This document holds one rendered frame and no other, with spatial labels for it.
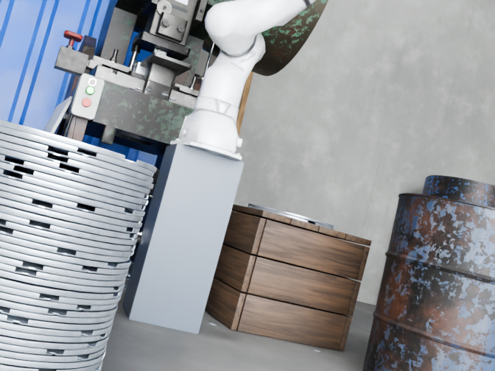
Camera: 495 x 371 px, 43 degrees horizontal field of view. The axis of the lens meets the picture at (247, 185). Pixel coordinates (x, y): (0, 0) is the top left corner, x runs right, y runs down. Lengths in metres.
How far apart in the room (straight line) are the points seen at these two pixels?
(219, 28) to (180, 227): 0.51
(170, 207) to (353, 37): 2.80
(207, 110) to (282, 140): 2.29
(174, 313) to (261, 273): 0.32
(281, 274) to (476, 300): 0.57
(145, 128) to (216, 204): 0.69
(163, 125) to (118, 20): 0.61
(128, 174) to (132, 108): 1.33
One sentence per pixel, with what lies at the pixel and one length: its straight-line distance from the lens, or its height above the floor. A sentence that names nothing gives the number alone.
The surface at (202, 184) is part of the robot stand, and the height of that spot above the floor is 0.37.
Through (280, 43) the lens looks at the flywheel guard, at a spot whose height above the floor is 0.99.
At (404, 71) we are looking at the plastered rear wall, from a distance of 4.35.
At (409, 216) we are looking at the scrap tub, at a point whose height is 0.42.
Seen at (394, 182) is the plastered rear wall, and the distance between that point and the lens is 4.27.
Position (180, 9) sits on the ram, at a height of 1.01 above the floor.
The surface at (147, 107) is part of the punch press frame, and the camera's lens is 2.20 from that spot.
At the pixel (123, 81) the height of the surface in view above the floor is 0.68.
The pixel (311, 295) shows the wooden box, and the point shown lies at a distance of 1.87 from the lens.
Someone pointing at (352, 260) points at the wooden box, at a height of 0.28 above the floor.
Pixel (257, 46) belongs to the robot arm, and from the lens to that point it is 1.72.
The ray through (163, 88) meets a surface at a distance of 2.28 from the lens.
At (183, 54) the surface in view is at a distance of 2.43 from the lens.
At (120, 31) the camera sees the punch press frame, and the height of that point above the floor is 0.92.
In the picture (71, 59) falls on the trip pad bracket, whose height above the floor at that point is 0.67.
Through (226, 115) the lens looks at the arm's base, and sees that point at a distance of 1.61.
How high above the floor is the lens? 0.30
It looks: 3 degrees up
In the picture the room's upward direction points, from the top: 15 degrees clockwise
